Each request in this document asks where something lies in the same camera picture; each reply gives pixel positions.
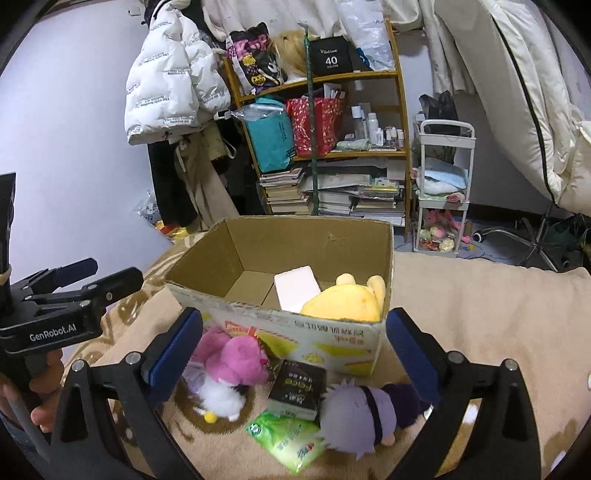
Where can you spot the black printed tote bag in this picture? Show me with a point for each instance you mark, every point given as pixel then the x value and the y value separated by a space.
pixel 251 60

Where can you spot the beige curtain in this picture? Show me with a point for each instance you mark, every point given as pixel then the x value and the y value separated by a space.
pixel 438 46

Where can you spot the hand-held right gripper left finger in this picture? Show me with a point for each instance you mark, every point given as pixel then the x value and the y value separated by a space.
pixel 178 353

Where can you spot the teal bag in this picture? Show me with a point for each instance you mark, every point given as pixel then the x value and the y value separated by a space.
pixel 272 143

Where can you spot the cream padded coat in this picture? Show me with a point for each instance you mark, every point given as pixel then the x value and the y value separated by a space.
pixel 508 69

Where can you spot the row of cosmetic bottles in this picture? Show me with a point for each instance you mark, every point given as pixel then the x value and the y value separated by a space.
pixel 374 129

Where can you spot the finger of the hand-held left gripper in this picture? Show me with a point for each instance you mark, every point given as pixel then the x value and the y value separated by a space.
pixel 74 272
pixel 115 281

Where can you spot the blond wig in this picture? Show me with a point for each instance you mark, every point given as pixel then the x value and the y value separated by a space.
pixel 288 53

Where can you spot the black box with white print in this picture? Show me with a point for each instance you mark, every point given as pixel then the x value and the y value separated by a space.
pixel 330 55

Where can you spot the stack of books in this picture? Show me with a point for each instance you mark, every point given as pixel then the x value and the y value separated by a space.
pixel 284 191

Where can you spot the yellow and red packet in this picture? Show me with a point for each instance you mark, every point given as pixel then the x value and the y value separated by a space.
pixel 173 230

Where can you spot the cardboard box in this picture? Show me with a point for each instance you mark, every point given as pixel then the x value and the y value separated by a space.
pixel 323 244

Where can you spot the black hanging garment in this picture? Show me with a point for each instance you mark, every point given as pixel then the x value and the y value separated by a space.
pixel 168 184

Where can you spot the pile of magazines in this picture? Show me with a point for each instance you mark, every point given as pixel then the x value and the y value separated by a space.
pixel 360 194

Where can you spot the pink and white plush toy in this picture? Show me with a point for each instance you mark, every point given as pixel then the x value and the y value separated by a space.
pixel 235 360

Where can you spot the chrome chair base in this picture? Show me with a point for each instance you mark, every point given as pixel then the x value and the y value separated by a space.
pixel 535 240

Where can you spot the purple-haired plush doll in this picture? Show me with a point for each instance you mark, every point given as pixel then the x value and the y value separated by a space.
pixel 355 417

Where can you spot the white plastic bag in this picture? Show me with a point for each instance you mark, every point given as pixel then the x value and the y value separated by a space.
pixel 364 32

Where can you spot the green tissue packet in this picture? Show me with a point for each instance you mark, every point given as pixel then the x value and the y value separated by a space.
pixel 286 441

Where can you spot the small black box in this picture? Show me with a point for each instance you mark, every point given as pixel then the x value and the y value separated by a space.
pixel 295 390

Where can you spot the person's left hand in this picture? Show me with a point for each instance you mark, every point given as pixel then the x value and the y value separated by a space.
pixel 44 415

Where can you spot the printed plastic bag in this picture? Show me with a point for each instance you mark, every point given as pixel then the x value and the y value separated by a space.
pixel 150 210

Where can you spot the white puffer jacket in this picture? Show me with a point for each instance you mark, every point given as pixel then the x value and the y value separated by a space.
pixel 161 78

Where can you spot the white rolling cart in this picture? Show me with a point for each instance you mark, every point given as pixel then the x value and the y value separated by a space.
pixel 443 143

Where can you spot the beige hanging garment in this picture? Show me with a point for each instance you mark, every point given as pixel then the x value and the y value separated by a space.
pixel 207 184

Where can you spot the green pole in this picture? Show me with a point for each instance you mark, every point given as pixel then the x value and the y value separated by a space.
pixel 312 138

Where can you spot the green cloth pouch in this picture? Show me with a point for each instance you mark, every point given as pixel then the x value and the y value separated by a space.
pixel 353 145

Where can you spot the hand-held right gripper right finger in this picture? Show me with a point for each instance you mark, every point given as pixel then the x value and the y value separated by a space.
pixel 411 353

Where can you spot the folded cloths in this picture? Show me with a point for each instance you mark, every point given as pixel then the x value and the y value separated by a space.
pixel 438 180

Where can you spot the beige patterned blanket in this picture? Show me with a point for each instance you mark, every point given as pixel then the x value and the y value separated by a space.
pixel 485 300

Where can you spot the yellow plush toy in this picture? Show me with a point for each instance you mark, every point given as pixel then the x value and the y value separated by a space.
pixel 341 302

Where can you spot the wooden shelf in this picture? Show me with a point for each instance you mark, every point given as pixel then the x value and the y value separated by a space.
pixel 401 115

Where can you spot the cream hanging garment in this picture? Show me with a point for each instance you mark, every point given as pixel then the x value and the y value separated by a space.
pixel 258 16

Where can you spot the red patterned bag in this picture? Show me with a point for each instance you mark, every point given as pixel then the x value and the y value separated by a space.
pixel 314 127

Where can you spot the pile of small plush toys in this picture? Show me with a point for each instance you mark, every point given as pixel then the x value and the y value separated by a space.
pixel 438 233

